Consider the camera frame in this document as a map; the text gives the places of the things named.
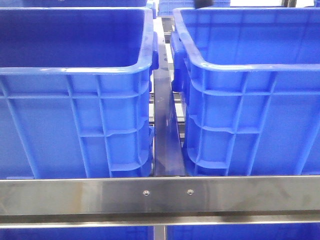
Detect blue crate below left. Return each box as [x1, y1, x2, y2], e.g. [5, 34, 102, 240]
[0, 226, 154, 240]

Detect blue crate far left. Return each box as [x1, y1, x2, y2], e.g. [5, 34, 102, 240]
[0, 0, 157, 19]

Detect steel centre divider bar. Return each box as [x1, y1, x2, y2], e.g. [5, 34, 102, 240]
[152, 42, 186, 177]

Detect blue crate far centre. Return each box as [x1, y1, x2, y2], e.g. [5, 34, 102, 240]
[157, 0, 231, 17]

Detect blue plastic crate right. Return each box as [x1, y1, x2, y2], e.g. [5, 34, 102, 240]
[171, 7, 320, 176]

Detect blue plastic crate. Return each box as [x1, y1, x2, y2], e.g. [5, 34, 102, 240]
[171, 7, 320, 176]
[0, 7, 159, 180]

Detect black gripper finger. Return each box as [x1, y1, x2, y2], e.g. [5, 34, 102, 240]
[194, 0, 214, 8]

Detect blue crate below right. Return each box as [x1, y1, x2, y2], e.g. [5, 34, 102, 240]
[167, 223, 320, 240]

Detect blue plastic crate left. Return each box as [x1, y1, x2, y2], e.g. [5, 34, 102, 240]
[0, 7, 159, 180]

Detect stainless steel front rail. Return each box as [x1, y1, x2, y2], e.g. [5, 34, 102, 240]
[0, 175, 320, 228]

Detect blue crate below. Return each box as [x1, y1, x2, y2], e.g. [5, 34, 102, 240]
[167, 223, 320, 240]
[0, 226, 154, 240]

